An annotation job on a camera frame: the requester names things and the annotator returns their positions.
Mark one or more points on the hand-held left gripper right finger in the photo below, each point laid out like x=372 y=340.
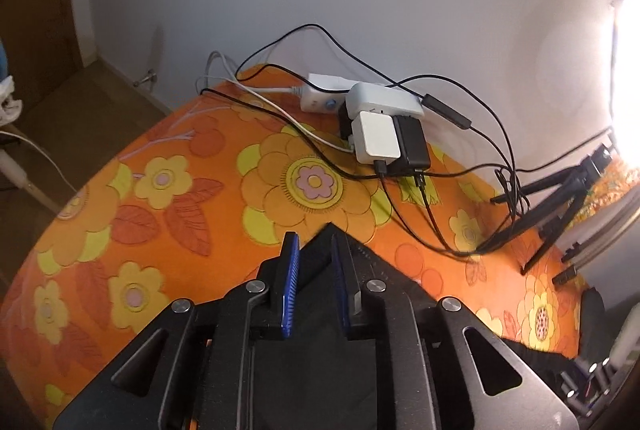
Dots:
x=343 y=290

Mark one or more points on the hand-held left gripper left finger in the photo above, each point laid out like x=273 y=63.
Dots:
x=289 y=285

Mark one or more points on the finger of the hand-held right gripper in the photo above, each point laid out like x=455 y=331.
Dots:
x=587 y=382

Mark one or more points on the black pants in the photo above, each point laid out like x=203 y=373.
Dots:
x=316 y=305

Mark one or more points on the orange floral tablecloth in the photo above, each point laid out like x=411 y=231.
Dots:
x=210 y=210

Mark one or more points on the black light stand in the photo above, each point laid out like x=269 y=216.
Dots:
x=575 y=255

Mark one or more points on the white square charger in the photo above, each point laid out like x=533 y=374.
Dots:
x=377 y=138

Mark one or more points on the black charger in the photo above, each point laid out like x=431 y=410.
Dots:
x=412 y=143

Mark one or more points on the small black tripod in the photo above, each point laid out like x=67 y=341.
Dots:
x=560 y=205

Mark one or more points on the white power strip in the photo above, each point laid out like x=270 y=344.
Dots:
x=320 y=98

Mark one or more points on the white plug adapter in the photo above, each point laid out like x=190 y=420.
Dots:
x=382 y=100

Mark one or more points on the metal door stop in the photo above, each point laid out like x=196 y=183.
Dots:
x=146 y=78

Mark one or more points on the white furniture leg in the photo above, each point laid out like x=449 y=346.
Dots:
x=20 y=177

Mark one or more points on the bright window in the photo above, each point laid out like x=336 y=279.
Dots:
x=631 y=70

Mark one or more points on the white cloth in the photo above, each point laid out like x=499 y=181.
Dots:
x=7 y=103

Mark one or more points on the wooden door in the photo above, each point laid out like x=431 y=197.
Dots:
x=35 y=10

